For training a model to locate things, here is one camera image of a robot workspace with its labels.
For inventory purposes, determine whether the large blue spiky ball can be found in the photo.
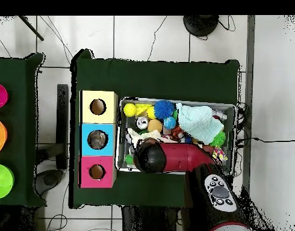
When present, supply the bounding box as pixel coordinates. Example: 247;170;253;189
154;99;176;120

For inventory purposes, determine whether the mint green waffle cloth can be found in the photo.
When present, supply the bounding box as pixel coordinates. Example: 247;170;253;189
175;102;225;144

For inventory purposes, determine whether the black rod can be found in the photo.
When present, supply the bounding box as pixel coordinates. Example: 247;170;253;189
18;15;45;42

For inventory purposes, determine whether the green plastic bowl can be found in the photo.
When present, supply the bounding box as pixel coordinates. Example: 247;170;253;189
0;163;15;200

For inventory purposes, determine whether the wooden box with three holes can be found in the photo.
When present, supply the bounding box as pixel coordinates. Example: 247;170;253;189
79;90;119;189

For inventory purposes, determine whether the dark green side tablecloth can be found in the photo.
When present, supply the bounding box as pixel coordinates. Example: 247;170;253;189
0;52;46;208

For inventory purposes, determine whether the black round floor base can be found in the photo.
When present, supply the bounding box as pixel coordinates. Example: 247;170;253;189
182;15;219;37

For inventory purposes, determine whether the globe print ball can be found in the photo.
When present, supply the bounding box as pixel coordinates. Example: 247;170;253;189
163;116;177;130

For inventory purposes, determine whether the black power cable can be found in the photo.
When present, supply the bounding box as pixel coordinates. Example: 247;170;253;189
236;137;295;144

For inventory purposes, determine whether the colourful polka dot pouch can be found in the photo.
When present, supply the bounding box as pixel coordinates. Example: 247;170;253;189
211;147;228;164

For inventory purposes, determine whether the light green spiky ball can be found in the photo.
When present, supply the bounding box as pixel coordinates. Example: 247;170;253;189
209;130;226;147

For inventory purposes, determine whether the wire mesh bin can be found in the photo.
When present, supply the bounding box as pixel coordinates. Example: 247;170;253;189
116;96;237;177

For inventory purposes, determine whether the grey floor base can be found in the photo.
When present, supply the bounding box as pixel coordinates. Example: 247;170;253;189
35;169;64;196

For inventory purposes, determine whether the cream waffle cloth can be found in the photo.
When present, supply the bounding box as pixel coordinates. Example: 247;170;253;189
126;128;178;144

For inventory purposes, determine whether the yellow tennis ball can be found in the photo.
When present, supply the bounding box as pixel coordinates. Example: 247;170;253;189
123;102;138;117

